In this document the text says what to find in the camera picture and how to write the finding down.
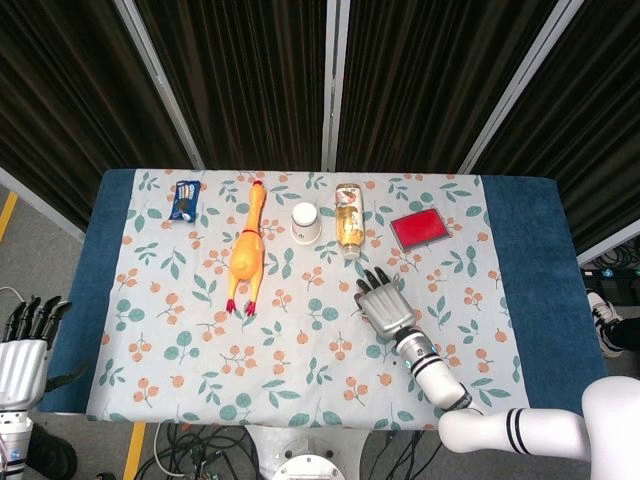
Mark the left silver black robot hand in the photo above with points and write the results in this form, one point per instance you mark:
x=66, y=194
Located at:
x=22, y=370

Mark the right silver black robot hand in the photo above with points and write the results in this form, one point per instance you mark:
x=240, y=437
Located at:
x=387, y=310

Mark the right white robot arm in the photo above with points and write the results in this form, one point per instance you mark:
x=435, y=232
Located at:
x=500, y=430

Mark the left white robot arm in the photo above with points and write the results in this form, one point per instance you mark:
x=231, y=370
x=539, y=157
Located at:
x=12, y=440

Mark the red ink pad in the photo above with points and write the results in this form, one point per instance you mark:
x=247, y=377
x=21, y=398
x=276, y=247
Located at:
x=419, y=231

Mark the black shoe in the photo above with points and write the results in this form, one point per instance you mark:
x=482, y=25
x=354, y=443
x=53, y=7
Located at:
x=52, y=452

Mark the tea bottle with white cap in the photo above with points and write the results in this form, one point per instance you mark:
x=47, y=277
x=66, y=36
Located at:
x=350, y=220

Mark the floral print tablecloth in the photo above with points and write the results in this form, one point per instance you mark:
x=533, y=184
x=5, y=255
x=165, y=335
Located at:
x=300, y=360

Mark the white paper cup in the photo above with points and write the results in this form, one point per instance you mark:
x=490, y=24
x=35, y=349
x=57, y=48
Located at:
x=305, y=225

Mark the yellow rubber chicken toy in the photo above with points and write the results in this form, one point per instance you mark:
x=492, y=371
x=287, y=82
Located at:
x=245, y=255

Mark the blue velvet table cover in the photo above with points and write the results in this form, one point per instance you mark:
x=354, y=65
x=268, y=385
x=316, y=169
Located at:
x=540, y=280

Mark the white sneaker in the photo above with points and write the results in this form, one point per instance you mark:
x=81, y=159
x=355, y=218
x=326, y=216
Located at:
x=600, y=315

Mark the black power strip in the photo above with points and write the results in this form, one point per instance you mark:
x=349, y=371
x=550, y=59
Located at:
x=610, y=273

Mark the dark curtain panel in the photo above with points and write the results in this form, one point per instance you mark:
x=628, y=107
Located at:
x=250, y=85
x=430, y=85
x=65, y=100
x=590, y=125

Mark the blue cookie packet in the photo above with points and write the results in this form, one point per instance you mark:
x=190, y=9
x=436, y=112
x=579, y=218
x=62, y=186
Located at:
x=184, y=202

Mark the black trouser leg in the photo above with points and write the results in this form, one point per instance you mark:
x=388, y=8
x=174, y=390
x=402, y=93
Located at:
x=625, y=334

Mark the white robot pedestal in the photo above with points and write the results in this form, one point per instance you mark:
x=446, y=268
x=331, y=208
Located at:
x=310, y=450

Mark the white screen frame rail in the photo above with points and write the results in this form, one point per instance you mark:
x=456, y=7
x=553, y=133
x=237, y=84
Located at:
x=40, y=202
x=610, y=246

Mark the white screen frame post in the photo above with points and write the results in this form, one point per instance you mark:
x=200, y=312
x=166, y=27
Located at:
x=334, y=85
x=520, y=85
x=160, y=85

